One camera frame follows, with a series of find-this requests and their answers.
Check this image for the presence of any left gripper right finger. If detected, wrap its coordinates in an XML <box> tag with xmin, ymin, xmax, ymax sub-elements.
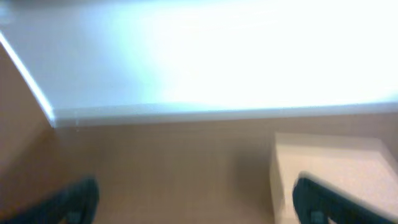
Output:
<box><xmin>292</xmin><ymin>176</ymin><xmax>397</xmax><ymax>224</ymax></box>

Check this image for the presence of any cardboard box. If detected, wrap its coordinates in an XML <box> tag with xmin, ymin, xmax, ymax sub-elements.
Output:
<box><xmin>270</xmin><ymin>133</ymin><xmax>397</xmax><ymax>223</ymax></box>

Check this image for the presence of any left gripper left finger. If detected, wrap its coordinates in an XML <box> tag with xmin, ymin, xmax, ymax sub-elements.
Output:
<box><xmin>1</xmin><ymin>177</ymin><xmax>100</xmax><ymax>224</ymax></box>

